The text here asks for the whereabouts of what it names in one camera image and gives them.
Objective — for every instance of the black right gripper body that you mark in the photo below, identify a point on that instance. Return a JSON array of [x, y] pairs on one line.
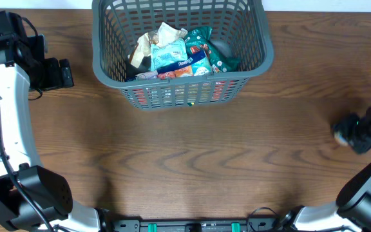
[[346, 131]]

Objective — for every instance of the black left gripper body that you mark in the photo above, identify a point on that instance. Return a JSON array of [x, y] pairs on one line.
[[53, 74]]

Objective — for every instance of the grey plastic basket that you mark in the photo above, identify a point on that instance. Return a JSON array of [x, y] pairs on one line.
[[240, 30]]

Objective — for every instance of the beige paper snack bag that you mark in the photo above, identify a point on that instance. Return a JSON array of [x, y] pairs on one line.
[[161, 37]]

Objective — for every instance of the orange noodle packet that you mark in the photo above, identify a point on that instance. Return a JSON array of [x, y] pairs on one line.
[[183, 94]]

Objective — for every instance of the mint green wipes packet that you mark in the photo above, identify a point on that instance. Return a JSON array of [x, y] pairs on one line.
[[173, 52]]

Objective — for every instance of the Kleenex tissue multipack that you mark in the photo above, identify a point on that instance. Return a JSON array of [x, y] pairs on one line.
[[196, 65]]

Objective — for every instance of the green Nescafe coffee bag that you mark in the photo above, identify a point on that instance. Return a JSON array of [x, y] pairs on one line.
[[198, 39]]

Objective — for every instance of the green lid jar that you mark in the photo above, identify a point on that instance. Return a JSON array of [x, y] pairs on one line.
[[340, 139]]

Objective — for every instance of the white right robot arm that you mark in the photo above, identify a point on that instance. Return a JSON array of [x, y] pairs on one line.
[[351, 211]]

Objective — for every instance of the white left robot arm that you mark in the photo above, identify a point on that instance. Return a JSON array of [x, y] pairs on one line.
[[32, 198]]

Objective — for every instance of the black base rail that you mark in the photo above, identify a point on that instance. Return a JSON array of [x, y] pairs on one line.
[[235, 225]]

